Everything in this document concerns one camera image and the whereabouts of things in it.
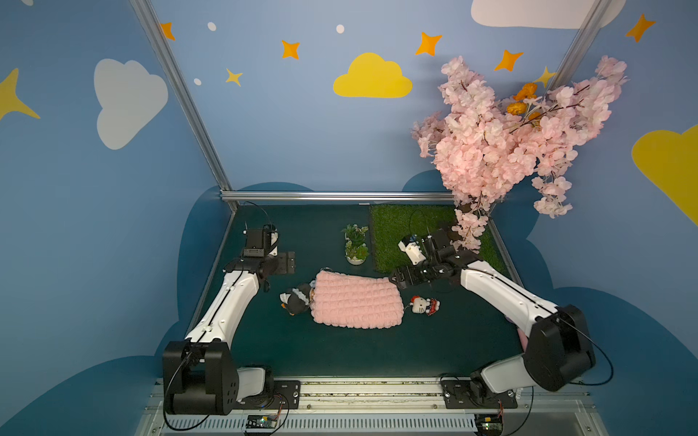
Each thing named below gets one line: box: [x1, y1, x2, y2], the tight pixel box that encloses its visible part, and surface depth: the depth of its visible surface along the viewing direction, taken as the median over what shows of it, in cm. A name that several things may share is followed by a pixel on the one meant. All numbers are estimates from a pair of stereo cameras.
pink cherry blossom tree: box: [411, 56, 629, 252], surface depth 70 cm
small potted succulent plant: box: [340, 223, 370, 267], surface depth 103 cm
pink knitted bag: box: [309, 270, 405, 329], surface depth 88 cm
